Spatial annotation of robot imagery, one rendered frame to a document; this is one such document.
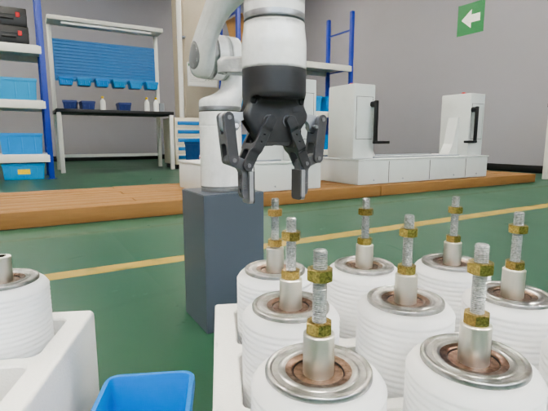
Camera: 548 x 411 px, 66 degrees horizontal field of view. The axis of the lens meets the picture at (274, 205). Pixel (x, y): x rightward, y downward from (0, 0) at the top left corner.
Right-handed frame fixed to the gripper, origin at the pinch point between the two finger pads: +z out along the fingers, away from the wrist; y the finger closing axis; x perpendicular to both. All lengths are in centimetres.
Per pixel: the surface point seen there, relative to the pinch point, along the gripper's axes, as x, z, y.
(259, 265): 2.0, 9.9, -1.0
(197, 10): 607, -196, 196
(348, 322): -6.4, 16.0, 6.9
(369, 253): -5.2, 8.0, 10.8
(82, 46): 585, -124, 31
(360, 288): -7.5, 11.4, 7.7
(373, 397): -26.1, 10.3, -6.8
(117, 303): 64, 35, -11
